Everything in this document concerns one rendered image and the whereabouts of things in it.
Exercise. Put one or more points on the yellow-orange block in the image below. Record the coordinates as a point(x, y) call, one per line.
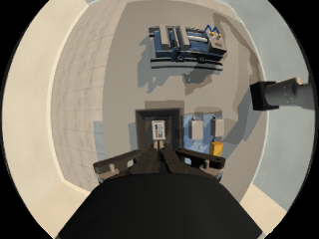
point(215, 148)

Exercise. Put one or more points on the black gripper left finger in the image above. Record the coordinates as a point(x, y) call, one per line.
point(143, 162)

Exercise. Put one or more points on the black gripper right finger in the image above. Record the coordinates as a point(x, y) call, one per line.
point(175, 160)

